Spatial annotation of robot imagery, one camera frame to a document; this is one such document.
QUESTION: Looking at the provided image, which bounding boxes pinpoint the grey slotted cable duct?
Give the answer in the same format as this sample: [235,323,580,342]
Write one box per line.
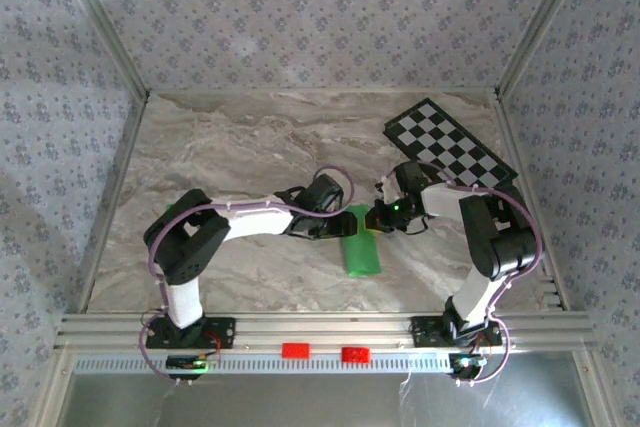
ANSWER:
[74,352,451,375]

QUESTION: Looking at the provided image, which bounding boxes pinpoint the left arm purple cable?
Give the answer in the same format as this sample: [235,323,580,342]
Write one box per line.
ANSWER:
[138,165,356,387]

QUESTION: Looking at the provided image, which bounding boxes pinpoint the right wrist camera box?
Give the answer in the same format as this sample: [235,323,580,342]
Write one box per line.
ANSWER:
[393,161,427,197]

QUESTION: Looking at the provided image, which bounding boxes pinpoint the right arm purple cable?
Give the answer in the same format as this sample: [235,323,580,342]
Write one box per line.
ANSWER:
[414,160,545,389]

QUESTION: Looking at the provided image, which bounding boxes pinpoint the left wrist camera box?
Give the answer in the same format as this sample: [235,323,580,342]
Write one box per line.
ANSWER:
[302,174,345,212]

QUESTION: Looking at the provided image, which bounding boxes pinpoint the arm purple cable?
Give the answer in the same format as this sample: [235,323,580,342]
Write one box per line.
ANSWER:
[414,160,545,389]
[138,165,356,387]

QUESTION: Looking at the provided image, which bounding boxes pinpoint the aluminium side rail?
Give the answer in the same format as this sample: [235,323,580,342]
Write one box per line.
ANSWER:
[492,91,571,311]
[74,94,151,313]

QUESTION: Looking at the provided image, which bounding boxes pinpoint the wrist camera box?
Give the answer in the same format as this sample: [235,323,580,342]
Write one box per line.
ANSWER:
[302,174,345,212]
[393,161,427,197]

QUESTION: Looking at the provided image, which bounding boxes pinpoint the black white chessboard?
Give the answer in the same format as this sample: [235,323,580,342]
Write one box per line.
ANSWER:
[382,97,520,189]

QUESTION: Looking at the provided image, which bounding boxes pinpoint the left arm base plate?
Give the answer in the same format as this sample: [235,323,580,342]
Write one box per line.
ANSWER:
[145,315,236,351]

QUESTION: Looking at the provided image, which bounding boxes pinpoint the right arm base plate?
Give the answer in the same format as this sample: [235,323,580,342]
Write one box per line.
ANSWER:
[410,315,504,348]

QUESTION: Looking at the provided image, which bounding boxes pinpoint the aluminium frame upright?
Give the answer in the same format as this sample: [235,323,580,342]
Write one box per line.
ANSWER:
[494,0,594,101]
[52,0,151,101]

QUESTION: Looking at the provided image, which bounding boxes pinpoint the green paper sheet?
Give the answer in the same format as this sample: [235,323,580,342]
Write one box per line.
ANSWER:
[339,203,383,279]

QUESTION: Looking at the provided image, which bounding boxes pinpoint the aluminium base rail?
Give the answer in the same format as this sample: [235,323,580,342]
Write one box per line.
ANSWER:
[52,311,599,352]

